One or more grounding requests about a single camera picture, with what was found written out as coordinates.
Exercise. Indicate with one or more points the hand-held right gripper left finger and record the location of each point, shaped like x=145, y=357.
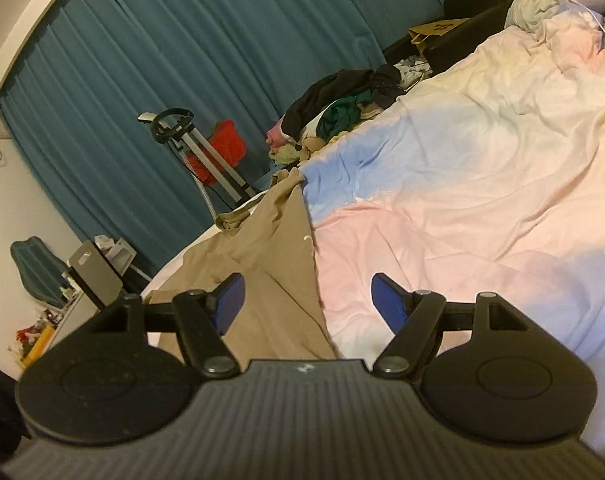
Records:
x=230, y=305

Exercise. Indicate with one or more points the white patterned cloth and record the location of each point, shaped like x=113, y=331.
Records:
x=415, y=67

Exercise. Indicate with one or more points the garment steamer stand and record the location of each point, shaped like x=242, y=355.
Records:
x=217, y=162

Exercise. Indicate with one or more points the black garment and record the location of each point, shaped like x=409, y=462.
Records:
x=332, y=90

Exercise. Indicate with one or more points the yellow box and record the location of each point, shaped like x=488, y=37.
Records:
x=37, y=345

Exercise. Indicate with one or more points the white dresser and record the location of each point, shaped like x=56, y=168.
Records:
x=75, y=317

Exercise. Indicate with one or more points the pink garment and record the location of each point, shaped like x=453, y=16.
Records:
x=278, y=132

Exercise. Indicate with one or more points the brown paper bag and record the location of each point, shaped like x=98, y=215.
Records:
x=435, y=32

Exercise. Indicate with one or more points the grey chair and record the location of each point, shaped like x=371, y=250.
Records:
x=95, y=275

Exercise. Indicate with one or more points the wavy teal mirror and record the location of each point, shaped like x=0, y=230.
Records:
x=32, y=265

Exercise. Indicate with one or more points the white side table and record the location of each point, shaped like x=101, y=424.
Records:
x=122, y=255

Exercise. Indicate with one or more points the pale yellow cloth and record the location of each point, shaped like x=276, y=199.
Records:
x=292, y=152

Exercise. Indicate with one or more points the pastel tie-dye blanket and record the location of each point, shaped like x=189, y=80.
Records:
x=482, y=160

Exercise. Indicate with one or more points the green garment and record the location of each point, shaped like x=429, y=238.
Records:
x=340, y=115

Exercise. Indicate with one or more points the red cloth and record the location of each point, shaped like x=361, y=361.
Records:
x=228, y=140

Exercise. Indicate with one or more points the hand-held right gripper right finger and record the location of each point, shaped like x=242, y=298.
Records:
x=387, y=305

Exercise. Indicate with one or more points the tan shirt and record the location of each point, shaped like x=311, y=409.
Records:
x=272, y=240

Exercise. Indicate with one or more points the teal curtain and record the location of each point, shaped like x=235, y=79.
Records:
x=182, y=60

